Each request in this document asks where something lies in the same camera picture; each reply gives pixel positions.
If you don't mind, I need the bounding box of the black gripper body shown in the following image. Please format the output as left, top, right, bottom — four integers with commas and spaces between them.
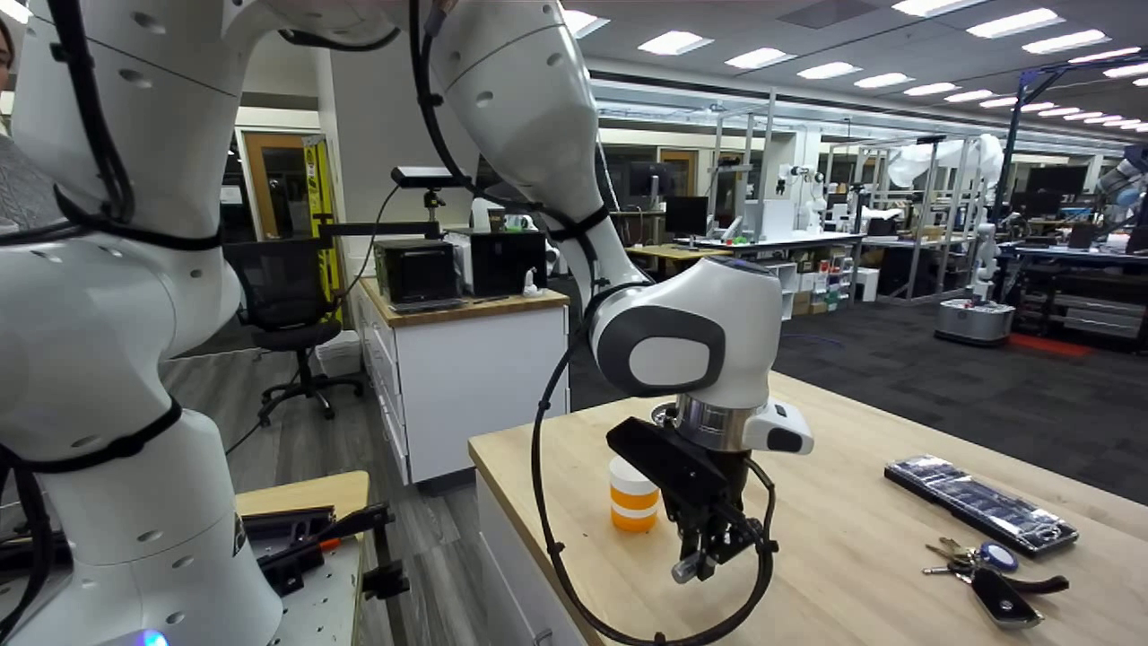
606, 416, 764, 563

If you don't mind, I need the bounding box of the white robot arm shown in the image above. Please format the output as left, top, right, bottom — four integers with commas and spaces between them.
0, 0, 809, 646

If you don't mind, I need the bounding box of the orange white striped mug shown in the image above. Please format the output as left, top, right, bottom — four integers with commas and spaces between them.
606, 454, 661, 533

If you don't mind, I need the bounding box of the white wooden-top cabinet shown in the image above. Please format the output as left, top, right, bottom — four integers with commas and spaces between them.
351, 280, 569, 483

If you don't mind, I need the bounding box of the key bunch with fob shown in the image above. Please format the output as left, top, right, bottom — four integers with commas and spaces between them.
930, 537, 1070, 626

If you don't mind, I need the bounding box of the black remote control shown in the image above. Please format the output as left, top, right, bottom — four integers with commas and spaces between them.
886, 454, 1080, 555

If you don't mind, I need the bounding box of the orange black bar clamp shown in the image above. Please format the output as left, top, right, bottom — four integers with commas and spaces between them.
239, 504, 394, 597

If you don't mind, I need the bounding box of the black office chair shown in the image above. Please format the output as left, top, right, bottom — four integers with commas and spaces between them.
223, 235, 341, 418

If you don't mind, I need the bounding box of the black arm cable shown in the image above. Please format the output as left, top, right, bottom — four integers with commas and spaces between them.
526, 280, 781, 646

